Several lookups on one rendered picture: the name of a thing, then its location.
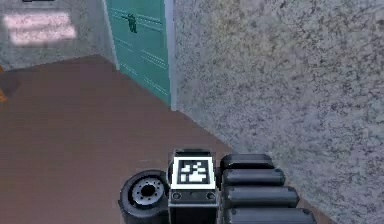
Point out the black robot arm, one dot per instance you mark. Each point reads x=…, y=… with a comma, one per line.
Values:
x=256, y=193

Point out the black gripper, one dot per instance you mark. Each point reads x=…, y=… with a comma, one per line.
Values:
x=145, y=195

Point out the orange furniture piece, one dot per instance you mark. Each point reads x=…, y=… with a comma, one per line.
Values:
x=2, y=95

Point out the teal room door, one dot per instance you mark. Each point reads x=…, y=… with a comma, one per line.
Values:
x=141, y=50

